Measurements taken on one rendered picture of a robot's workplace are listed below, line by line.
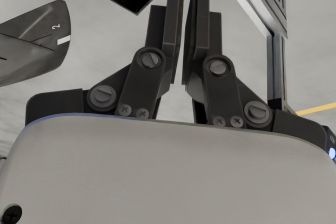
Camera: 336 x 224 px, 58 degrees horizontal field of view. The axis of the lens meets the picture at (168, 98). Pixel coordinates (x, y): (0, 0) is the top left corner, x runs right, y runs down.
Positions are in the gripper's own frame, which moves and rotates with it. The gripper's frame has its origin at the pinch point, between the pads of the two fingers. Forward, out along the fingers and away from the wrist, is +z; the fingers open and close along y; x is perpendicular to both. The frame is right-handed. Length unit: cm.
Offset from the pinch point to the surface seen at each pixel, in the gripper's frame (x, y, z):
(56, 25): -38, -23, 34
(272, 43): -40, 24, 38
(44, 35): -39, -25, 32
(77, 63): -209, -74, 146
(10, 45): -17.5, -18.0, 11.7
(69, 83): -249, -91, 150
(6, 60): -20.6, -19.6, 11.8
